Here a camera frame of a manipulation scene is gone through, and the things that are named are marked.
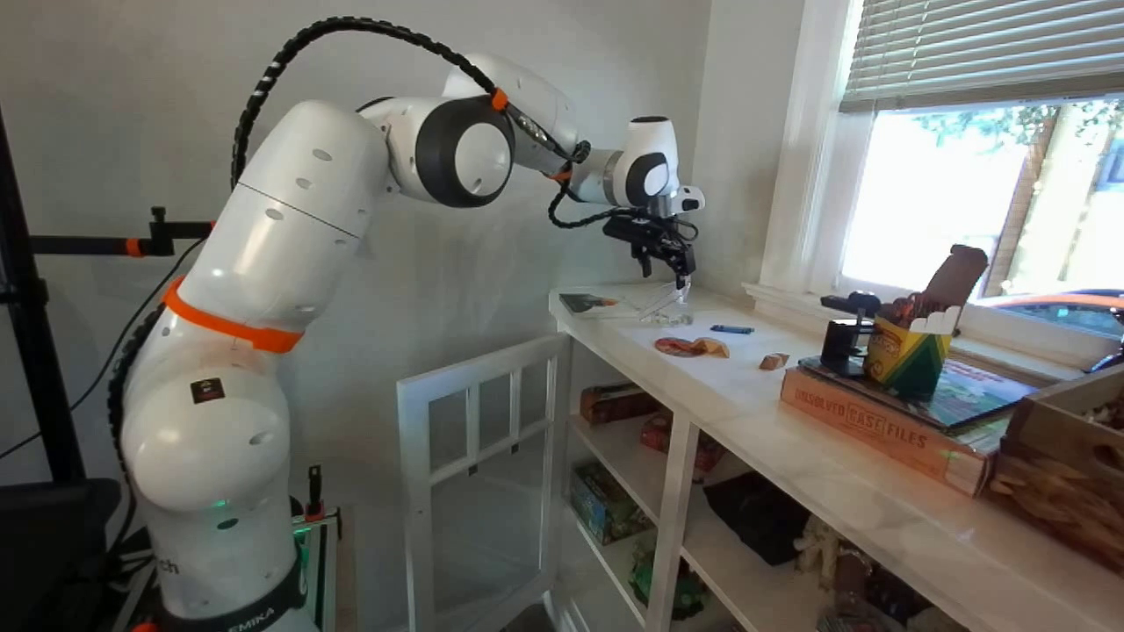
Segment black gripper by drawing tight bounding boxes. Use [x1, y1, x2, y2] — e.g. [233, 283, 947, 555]
[605, 211, 699, 293]

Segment clear plastic bag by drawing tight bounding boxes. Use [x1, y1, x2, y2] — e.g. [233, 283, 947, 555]
[618, 283, 692, 325]

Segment blue crayon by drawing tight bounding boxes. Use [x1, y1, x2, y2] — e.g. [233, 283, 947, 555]
[710, 324, 755, 336]

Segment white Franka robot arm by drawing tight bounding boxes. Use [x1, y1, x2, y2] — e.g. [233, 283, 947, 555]
[120, 56, 708, 632]

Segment small wooden triangle block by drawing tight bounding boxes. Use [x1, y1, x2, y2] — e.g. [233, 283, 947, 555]
[760, 352, 791, 371]

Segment books on middle shelf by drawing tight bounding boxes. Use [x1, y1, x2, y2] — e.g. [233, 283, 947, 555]
[581, 383, 660, 424]

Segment white shelf unit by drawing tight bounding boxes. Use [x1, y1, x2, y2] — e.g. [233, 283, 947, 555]
[547, 283, 1124, 632]

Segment black bag on shelf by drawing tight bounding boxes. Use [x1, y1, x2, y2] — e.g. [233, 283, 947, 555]
[708, 469, 810, 567]

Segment crayon box yellow green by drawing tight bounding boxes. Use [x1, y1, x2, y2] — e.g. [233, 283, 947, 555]
[865, 244, 992, 406]

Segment window blind left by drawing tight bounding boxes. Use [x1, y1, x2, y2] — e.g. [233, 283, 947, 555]
[840, 0, 1124, 112]

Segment wooden box with book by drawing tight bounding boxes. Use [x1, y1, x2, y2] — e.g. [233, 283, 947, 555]
[779, 359, 1034, 496]

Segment wooden crate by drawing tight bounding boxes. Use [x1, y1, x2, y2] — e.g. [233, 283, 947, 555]
[984, 369, 1124, 574]

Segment black cable conduit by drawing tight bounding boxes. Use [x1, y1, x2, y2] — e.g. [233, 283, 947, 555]
[225, 14, 593, 190]

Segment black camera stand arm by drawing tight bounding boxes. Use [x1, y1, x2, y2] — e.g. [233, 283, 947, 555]
[0, 124, 212, 481]

